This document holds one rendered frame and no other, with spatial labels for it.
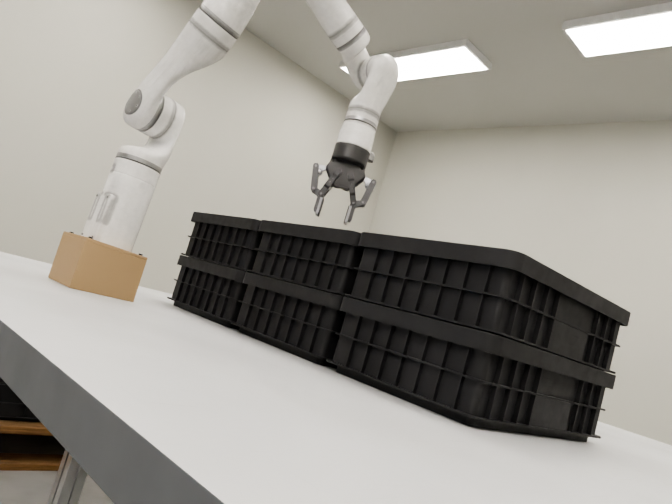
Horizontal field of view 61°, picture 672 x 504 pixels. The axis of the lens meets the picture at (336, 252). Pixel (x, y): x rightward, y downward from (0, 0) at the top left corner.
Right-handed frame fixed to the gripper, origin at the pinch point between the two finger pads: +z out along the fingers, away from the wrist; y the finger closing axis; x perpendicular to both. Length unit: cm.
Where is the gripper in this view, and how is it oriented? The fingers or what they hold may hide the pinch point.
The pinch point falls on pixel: (333, 213)
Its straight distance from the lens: 117.7
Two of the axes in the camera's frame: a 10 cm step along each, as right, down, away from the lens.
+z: -2.9, 9.5, -1.0
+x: 0.3, 1.1, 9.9
